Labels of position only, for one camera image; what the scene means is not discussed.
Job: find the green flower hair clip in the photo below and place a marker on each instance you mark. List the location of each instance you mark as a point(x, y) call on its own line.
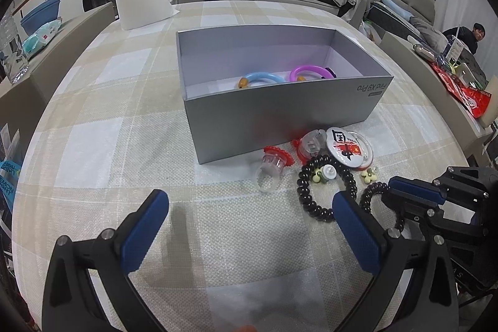
point(328, 173)

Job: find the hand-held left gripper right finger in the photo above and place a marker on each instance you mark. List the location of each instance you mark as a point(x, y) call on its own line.
point(358, 234)

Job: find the beige chair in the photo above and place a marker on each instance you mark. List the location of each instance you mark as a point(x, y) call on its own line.
point(420, 83)
point(74, 44)

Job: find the white paper roll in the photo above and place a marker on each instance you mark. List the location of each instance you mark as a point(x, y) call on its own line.
point(142, 1)

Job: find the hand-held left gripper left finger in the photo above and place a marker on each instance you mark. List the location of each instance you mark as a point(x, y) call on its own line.
point(144, 231)

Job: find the red printed bag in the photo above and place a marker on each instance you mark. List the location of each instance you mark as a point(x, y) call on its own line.
point(465, 91)

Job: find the blue plastic basin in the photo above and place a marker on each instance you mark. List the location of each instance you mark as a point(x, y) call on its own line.
point(39, 15)

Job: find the small yellow flower clip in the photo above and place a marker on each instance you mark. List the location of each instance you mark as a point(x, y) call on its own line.
point(369, 175)

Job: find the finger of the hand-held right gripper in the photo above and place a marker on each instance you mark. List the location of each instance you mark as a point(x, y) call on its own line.
point(412, 187)
point(406, 204)

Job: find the round white printed badge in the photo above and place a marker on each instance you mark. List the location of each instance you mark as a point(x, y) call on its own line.
point(350, 149)

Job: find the wet wipes pack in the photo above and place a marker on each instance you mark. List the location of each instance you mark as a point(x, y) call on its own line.
point(39, 37)

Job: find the grey cardboard box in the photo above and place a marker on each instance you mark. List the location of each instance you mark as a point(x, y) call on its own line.
point(272, 114)

